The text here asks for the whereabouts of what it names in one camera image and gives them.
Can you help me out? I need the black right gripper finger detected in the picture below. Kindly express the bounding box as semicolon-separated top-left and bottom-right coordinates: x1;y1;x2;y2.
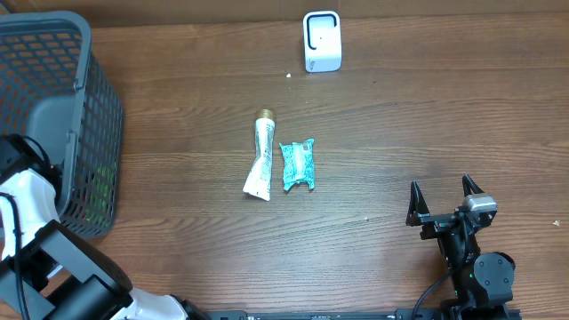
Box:
461;173;484;196
407;180;430;218

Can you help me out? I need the green tissue pack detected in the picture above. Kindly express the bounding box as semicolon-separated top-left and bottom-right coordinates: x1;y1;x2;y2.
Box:
279;138;316;192

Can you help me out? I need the white tube gold cap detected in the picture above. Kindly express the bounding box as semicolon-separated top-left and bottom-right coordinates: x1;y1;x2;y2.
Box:
243;109;276;201

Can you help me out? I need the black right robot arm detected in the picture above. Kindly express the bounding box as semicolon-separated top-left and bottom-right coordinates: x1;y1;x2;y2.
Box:
405;174;520;319

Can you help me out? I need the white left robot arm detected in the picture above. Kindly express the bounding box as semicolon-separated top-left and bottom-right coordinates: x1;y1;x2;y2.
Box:
1;134;209;320

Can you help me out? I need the white barcode scanner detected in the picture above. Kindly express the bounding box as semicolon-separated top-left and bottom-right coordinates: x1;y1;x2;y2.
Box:
302;11;342;73

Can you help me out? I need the grey plastic shopping basket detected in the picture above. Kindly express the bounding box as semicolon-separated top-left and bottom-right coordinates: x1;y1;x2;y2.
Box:
1;11;124;238

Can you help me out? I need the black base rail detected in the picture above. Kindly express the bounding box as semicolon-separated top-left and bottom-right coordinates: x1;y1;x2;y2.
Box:
206;308;523;320

